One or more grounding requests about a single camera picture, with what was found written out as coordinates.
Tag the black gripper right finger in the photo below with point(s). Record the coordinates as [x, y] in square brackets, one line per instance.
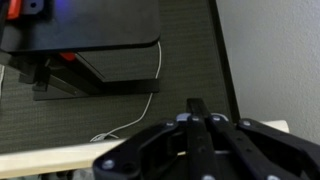
[268, 153]

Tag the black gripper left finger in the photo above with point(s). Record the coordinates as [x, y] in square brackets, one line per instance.
[178, 149]

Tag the wooden drawer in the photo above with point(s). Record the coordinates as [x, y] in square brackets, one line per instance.
[52, 160]

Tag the red black clamp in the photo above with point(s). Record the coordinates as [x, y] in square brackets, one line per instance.
[68, 56]
[18, 8]

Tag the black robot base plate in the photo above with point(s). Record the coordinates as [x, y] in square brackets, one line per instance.
[34, 44]

